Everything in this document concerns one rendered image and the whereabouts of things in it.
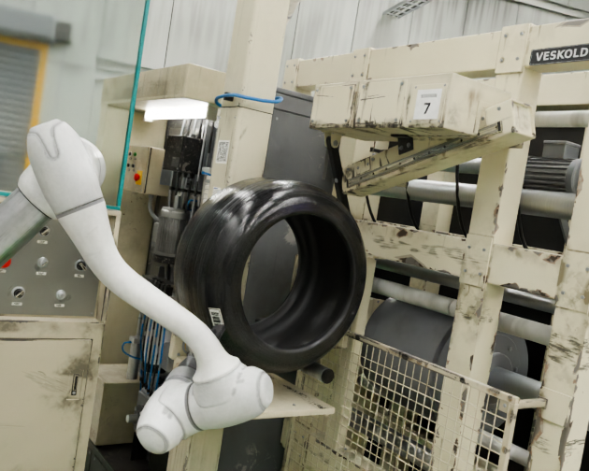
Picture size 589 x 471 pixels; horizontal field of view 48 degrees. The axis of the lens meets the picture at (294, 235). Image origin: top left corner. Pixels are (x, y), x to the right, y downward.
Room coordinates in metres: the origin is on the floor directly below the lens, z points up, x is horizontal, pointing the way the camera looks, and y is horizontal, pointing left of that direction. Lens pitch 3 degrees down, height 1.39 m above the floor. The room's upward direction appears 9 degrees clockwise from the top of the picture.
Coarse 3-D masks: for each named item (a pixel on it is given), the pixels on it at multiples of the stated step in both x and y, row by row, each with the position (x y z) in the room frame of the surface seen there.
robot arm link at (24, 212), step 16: (32, 176) 1.42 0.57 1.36; (16, 192) 1.45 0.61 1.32; (32, 192) 1.42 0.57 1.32; (0, 208) 1.44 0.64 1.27; (16, 208) 1.43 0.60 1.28; (32, 208) 1.43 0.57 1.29; (48, 208) 1.43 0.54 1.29; (0, 224) 1.42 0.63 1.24; (16, 224) 1.43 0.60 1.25; (32, 224) 1.44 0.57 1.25; (0, 240) 1.42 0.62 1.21; (16, 240) 1.44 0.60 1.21; (0, 256) 1.44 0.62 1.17
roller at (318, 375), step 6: (306, 366) 1.97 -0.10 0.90; (312, 366) 1.95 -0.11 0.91; (318, 366) 1.94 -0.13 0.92; (324, 366) 1.94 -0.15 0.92; (306, 372) 1.98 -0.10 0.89; (312, 372) 1.94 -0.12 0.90; (318, 372) 1.92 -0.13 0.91; (324, 372) 1.91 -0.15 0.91; (330, 372) 1.92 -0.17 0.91; (318, 378) 1.93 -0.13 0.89; (324, 378) 1.91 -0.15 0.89; (330, 378) 1.92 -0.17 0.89
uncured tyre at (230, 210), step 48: (240, 192) 1.85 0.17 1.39; (288, 192) 1.83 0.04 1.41; (192, 240) 1.83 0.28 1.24; (240, 240) 1.73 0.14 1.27; (336, 240) 2.12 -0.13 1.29; (192, 288) 1.79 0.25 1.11; (240, 288) 1.74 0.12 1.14; (336, 288) 2.13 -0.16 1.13; (240, 336) 1.76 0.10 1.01; (288, 336) 2.12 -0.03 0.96; (336, 336) 1.94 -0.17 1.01
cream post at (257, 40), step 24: (240, 0) 2.17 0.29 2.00; (264, 0) 2.11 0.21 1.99; (288, 0) 2.16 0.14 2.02; (240, 24) 2.15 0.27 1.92; (264, 24) 2.12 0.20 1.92; (240, 48) 2.13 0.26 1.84; (264, 48) 2.12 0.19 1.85; (240, 72) 2.11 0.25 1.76; (264, 72) 2.13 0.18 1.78; (264, 96) 2.14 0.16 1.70; (240, 120) 2.10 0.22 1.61; (264, 120) 2.15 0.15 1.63; (216, 144) 2.19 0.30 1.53; (240, 144) 2.11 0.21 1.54; (264, 144) 2.16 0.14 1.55; (216, 168) 2.17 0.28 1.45; (240, 168) 2.11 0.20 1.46; (216, 432) 2.15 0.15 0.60; (168, 456) 2.19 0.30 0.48; (192, 456) 2.10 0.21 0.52; (216, 456) 2.16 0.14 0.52
